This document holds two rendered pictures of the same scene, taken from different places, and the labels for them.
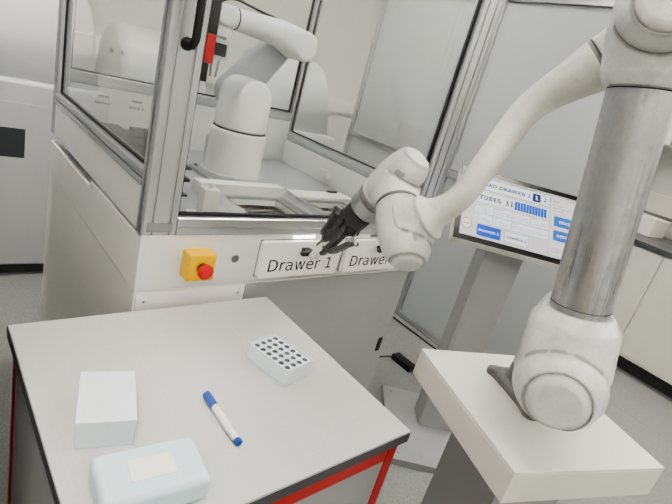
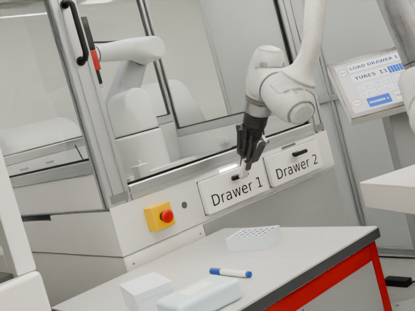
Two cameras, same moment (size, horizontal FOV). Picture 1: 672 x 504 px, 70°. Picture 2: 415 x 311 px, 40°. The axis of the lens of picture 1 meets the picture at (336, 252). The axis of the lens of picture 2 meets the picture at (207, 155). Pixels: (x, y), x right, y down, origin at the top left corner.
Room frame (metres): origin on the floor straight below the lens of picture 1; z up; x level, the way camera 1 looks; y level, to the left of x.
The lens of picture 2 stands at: (-0.55, -0.02, 1.14)
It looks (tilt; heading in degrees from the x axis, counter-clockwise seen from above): 4 degrees down; 5
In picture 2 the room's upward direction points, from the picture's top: 15 degrees counter-clockwise
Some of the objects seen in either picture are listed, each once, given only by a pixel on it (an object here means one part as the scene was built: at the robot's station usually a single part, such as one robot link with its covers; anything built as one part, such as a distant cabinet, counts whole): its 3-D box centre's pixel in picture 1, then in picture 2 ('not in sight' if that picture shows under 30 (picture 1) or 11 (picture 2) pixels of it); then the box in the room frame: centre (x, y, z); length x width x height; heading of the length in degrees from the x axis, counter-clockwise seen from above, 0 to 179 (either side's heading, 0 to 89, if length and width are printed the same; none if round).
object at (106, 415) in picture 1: (106, 407); (147, 293); (0.64, 0.30, 0.79); 0.13 x 0.09 x 0.05; 28
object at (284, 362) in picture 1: (279, 358); (254, 238); (0.93, 0.06, 0.78); 0.12 x 0.08 x 0.04; 57
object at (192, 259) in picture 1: (198, 265); (160, 216); (1.08, 0.32, 0.88); 0.07 x 0.05 x 0.07; 135
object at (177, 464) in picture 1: (150, 477); (199, 298); (0.53, 0.17, 0.78); 0.15 x 0.10 x 0.04; 129
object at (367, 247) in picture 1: (374, 254); (294, 162); (1.54, -0.13, 0.87); 0.29 x 0.02 x 0.11; 135
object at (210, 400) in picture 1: (221, 417); (230, 272); (0.71, 0.12, 0.77); 0.14 x 0.02 x 0.02; 44
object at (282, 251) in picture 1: (301, 257); (234, 186); (1.32, 0.09, 0.87); 0.29 x 0.02 x 0.11; 135
